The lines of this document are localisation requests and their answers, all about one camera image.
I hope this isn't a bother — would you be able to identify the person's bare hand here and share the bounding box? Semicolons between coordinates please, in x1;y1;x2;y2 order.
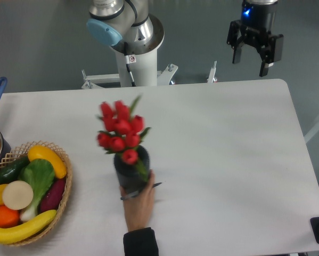
123;170;155;232

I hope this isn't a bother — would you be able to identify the purple sweet potato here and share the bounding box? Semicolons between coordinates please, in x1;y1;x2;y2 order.
39;179;66;213

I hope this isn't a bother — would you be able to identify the yellow banana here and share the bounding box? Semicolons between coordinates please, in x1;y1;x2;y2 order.
0;210;57;245

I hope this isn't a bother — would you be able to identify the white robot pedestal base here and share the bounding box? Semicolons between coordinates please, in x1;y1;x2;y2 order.
80;39;218;90

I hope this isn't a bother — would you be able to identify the dark ribbed vase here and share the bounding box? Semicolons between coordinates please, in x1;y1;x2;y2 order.
113;146;150;194

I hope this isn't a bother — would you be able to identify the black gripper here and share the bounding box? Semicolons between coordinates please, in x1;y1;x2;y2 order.
226;1;284;77

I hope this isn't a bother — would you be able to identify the green bok choy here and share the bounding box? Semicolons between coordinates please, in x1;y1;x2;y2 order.
18;159;55;222

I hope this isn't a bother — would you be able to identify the white round radish slice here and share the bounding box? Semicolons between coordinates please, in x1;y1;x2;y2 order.
2;180;34;210

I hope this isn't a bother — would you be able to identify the orange fruit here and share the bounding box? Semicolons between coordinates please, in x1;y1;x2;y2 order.
0;205;20;228

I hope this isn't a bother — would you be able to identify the red tulip bouquet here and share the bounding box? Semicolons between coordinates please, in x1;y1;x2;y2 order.
95;95;152;182

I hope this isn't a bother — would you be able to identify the black sleeved forearm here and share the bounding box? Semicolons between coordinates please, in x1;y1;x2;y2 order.
123;227;159;256

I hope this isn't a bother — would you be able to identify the woven wicker basket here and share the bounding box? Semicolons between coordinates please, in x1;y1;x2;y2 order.
0;141;72;246

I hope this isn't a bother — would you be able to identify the dark green cucumber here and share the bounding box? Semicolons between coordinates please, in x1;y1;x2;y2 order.
0;156;30;185

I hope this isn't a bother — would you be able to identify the yellow squash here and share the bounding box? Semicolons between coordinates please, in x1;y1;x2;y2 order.
27;145;67;179

